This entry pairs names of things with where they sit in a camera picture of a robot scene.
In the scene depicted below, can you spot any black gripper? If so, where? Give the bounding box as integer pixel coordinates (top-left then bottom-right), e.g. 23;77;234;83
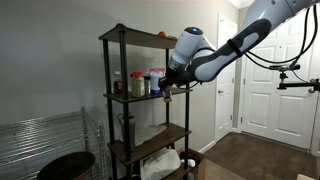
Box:
158;68;193;91

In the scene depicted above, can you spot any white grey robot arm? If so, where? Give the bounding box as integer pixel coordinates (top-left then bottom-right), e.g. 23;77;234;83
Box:
158;0;319;91

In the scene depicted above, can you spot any brown liquid bottle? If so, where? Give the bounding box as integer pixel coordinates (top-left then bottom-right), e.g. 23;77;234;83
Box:
113;71;122;93

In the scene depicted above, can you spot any white bottle in box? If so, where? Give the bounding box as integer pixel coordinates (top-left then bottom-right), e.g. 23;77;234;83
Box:
181;159;196;167

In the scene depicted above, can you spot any green jar orange lid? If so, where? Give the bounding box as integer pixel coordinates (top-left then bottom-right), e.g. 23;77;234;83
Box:
131;71;145;98

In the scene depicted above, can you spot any orange fruit on shelf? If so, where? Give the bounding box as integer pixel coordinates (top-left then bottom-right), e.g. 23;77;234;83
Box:
157;31;167;37

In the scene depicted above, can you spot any dark glass pitcher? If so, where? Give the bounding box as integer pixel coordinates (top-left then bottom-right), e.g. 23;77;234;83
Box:
117;113;136;151

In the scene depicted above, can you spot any brown cardboard box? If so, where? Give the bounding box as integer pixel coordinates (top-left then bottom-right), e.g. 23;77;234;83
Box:
187;149;206;180

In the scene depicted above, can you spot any white plastic bag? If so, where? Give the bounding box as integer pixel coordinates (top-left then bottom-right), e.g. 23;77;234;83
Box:
140;149;181;180

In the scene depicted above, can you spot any black wooden shelf unit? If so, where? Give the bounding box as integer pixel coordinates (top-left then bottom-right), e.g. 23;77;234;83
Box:
99;23;191;180

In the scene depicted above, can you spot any white panel door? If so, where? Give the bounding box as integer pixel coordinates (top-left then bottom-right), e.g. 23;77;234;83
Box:
240;6;320;151

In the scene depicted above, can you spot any dark round bowl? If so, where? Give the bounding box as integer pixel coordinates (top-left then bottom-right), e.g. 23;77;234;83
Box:
36;151;96;180

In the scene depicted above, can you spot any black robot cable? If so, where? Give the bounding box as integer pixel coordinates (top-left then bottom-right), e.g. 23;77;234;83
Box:
244;4;319;72

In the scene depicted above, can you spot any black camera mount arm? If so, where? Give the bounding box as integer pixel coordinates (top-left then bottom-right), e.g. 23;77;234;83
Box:
269;63;320;94

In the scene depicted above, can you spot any wire metal rack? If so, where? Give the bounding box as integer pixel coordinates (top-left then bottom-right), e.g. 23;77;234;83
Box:
0;108;110;180

